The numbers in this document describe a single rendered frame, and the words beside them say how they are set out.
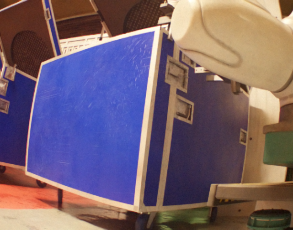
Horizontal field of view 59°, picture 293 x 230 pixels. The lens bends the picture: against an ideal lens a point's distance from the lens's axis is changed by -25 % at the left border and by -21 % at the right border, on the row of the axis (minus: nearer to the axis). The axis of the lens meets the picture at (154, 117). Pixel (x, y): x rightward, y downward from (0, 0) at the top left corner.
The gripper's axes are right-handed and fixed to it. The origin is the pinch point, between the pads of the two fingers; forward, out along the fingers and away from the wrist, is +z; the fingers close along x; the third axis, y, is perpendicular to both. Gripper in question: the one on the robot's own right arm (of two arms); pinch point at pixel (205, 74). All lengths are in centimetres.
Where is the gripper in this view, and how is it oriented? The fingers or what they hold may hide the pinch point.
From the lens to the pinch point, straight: 138.6
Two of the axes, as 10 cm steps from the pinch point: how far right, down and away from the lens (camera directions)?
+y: 1.1, -9.8, 1.7
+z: -8.0, 0.2, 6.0
